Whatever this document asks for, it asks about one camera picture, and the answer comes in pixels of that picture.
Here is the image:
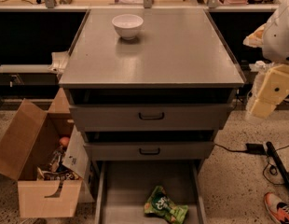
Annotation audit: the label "grey drawer cabinet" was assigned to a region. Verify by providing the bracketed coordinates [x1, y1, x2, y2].
[58, 7, 247, 164]

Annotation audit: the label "black cable on floor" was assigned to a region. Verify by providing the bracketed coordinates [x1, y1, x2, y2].
[214, 143, 247, 154]

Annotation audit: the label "bottom open grey drawer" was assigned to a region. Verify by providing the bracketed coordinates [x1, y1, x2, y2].
[94, 161, 207, 224]

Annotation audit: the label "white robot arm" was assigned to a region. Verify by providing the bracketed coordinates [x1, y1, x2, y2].
[243, 0, 289, 122]

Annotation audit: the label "top grey drawer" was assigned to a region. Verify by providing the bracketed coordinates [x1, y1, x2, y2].
[69, 104, 231, 132]

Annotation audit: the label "black pole on floor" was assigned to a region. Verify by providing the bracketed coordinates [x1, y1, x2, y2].
[266, 142, 289, 191]

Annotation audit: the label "snack packages in box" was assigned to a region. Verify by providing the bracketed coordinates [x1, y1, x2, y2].
[37, 147, 79, 181]

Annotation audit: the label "green rice chip bag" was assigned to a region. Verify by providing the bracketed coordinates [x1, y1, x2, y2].
[144, 186, 188, 224]

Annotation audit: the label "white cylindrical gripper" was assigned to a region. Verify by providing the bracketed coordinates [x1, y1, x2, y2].
[249, 64, 289, 119]

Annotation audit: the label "white ceramic bowl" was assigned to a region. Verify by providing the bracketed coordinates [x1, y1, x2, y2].
[112, 14, 144, 40]

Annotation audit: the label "orange ball in box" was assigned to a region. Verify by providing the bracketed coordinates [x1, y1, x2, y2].
[59, 136, 70, 147]

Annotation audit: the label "middle grey drawer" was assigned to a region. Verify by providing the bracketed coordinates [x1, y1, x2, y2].
[84, 142, 214, 161]

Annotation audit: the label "open cardboard box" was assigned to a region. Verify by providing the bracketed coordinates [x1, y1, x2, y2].
[0, 90, 94, 218]

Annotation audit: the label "black power adapter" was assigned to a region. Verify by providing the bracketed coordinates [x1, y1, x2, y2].
[246, 143, 266, 155]

